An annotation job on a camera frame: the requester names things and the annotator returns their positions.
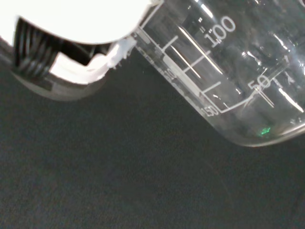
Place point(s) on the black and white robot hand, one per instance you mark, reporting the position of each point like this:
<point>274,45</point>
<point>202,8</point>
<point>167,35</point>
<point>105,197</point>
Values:
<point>76,19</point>

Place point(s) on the black bench cloth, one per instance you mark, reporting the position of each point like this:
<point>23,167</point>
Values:
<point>119,167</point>

